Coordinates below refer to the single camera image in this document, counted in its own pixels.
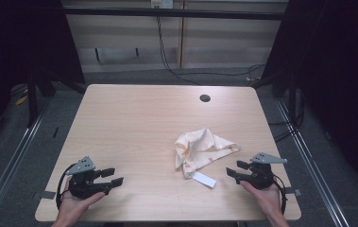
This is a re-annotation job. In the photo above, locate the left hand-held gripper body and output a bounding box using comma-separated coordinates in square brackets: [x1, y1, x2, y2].
[65, 155, 112, 201]

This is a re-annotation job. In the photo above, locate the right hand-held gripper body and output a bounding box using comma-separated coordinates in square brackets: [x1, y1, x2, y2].
[234, 152, 289, 191]

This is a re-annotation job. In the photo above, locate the cream towel with white label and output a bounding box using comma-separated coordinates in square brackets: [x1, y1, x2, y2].
[174, 127, 242, 189]

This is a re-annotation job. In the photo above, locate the person's left hand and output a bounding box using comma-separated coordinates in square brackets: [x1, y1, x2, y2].
[55, 176, 106, 222]

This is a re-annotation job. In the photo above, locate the person's right hand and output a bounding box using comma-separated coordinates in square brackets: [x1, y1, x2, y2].
[240, 178, 283, 219]

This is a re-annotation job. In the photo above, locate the grey tape strip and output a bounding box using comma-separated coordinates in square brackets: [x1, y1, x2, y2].
[32, 190, 57, 201]
[283, 186, 303, 198]

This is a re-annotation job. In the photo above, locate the black metal stand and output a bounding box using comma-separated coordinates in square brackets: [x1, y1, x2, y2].
[26, 70, 40, 129]

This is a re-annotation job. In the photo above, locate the yellow floor object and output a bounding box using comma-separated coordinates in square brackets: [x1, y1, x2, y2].
[14, 95, 29, 107]

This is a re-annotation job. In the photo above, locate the dark curtain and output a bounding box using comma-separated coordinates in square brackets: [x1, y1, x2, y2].
[0, 0, 86, 155]
[250, 0, 358, 202]

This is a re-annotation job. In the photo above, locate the black horizontal metal bar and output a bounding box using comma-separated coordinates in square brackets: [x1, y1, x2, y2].
[62, 7, 287, 22]

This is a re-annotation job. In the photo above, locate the left hand-held gripper black cable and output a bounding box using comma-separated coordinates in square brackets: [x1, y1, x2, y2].
[55, 163, 77, 210]

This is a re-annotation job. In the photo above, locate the hand-held gripper black cable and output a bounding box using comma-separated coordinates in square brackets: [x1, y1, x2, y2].
[272, 174, 288, 216]
[55, 163, 77, 210]

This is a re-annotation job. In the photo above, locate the right hand-held gripper black cable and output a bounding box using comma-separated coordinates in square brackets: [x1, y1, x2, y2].
[272, 174, 288, 216]

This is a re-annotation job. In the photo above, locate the aluminium floor rail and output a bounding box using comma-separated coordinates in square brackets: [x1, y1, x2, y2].
[0, 102, 52, 227]
[275, 98, 352, 227]

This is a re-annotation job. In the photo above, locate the bundle of black floor cables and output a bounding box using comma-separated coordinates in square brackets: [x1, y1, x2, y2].
[266, 89, 306, 144]

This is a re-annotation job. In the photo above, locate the black floor cable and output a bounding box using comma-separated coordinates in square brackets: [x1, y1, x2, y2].
[172, 63, 266, 79]

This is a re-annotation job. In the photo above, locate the black hanging power cable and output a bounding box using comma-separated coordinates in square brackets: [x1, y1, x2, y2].
[155, 15, 203, 87]

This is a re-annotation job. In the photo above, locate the white wall socket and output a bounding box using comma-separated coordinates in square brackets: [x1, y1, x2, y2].
[150, 0, 175, 9]

